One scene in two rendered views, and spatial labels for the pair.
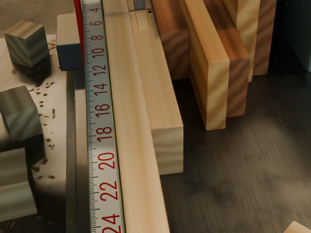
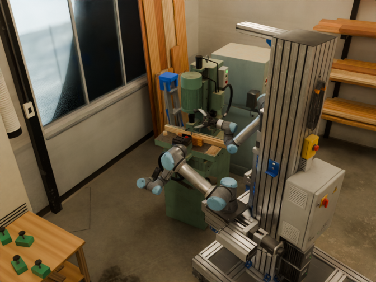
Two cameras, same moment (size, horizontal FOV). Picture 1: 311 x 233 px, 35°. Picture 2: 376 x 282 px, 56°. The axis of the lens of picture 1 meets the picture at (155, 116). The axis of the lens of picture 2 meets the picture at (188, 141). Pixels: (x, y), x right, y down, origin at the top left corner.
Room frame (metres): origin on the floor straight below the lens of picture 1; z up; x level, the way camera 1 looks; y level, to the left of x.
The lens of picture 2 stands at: (1.89, -2.23, 2.55)
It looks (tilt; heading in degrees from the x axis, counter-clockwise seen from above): 32 degrees down; 125
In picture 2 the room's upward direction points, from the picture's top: 1 degrees counter-clockwise
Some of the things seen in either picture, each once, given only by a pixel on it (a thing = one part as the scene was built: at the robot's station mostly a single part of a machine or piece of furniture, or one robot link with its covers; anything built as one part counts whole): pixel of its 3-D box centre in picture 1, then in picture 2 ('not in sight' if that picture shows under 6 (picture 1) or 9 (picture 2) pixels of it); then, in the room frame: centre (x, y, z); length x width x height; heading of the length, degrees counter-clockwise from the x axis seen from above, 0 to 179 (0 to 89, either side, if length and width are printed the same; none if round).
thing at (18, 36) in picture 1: (27, 43); not in sight; (0.52, 0.15, 0.82); 0.03 x 0.03 x 0.04; 60
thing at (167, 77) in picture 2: not in sight; (174, 123); (-0.28, 0.62, 0.58); 0.27 x 0.25 x 1.16; 4
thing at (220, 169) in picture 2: not in sight; (197, 179); (0.36, 0.13, 0.36); 0.58 x 0.45 x 0.71; 96
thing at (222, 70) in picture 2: not in sight; (222, 76); (0.48, 0.34, 1.40); 0.10 x 0.06 x 0.16; 96
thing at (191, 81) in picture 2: not in sight; (191, 92); (0.37, 0.01, 1.35); 0.18 x 0.18 x 0.31
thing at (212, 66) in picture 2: not in sight; (206, 99); (0.34, 0.30, 1.16); 0.22 x 0.22 x 0.72; 6
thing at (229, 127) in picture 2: not in sight; (229, 127); (0.81, -0.12, 1.21); 0.11 x 0.08 x 0.09; 5
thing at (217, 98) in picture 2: not in sight; (218, 99); (0.50, 0.24, 1.23); 0.09 x 0.08 x 0.15; 96
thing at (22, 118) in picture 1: (19, 113); not in sight; (0.39, 0.14, 0.82); 0.04 x 0.03 x 0.03; 25
